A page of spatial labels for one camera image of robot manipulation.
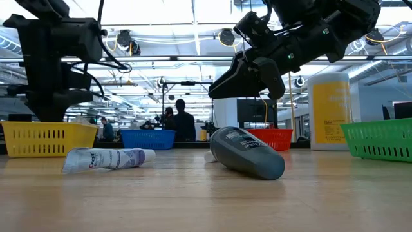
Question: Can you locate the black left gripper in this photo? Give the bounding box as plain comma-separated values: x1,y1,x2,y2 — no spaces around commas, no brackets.
6,63,94,122

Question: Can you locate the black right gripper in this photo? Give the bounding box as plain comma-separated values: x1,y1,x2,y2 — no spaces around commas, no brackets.
208,32,335,100

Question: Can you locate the yellow plastic basket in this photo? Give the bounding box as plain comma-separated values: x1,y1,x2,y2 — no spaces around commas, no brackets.
0,121,99,158

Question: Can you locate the grey toiletry bottle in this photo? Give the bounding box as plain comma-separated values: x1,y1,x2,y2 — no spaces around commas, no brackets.
209,126,286,180

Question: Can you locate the black monitor screen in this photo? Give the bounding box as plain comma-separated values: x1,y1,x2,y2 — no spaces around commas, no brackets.
237,98,278,124

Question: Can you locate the dark desk monitor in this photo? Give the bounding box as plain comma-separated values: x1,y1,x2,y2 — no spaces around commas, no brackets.
8,113,33,123
393,102,412,119

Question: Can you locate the white building column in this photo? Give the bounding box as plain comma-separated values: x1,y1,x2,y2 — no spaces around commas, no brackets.
214,66,239,130

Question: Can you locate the person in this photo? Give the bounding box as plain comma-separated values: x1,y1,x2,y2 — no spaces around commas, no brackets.
162,106,176,131
173,99,196,142
99,117,114,142

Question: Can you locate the red plastic basket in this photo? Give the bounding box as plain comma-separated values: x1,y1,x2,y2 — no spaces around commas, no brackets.
247,128,294,151

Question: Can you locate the white Crest toothpaste tube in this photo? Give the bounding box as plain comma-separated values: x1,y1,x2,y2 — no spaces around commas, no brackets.
61,147,157,175

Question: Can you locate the white wipes canister yellow label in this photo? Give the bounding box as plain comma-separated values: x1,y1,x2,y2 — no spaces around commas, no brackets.
307,72,353,151

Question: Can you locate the blue plastic basket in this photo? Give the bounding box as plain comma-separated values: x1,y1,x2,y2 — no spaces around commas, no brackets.
120,129,176,151

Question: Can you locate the green plastic basket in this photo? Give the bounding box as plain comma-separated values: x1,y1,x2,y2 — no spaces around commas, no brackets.
340,117,412,163

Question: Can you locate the thin yellow cable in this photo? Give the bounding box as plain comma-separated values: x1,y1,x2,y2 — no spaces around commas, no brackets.
260,98,268,128

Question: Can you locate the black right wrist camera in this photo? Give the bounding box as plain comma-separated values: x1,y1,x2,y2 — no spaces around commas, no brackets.
233,11,279,49

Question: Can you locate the black left wrist camera cable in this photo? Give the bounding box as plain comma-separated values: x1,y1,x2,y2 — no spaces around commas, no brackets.
69,0,133,97

